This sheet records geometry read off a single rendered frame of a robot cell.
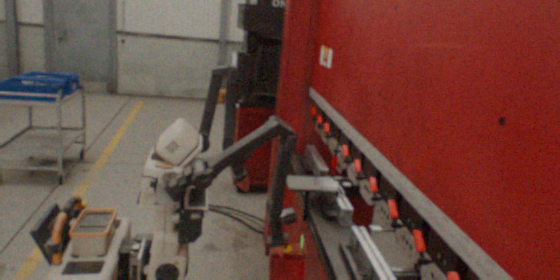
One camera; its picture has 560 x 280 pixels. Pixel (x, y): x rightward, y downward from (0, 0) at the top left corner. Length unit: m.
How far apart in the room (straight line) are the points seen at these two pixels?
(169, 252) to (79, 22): 7.54
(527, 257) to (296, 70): 2.31
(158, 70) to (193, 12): 1.39
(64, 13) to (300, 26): 6.77
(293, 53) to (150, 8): 6.18
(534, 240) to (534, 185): 0.10
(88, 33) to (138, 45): 0.93
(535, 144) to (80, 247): 1.71
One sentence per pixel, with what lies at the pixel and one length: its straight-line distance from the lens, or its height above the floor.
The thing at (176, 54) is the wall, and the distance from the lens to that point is 8.97.
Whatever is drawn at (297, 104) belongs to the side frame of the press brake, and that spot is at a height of 1.26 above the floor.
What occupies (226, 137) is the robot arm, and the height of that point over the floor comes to 1.28.
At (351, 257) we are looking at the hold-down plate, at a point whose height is 0.91.
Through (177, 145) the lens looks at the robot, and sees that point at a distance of 1.79.
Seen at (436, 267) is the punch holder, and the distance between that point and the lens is 1.29.
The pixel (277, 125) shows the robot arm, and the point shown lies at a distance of 1.63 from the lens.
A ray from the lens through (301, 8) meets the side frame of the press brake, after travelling 3.02.
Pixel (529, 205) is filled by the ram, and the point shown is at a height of 1.56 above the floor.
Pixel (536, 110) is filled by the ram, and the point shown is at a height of 1.75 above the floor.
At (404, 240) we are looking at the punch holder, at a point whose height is 1.22.
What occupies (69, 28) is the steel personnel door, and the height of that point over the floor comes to 1.25.
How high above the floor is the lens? 1.88
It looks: 13 degrees down
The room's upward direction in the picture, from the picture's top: 6 degrees clockwise
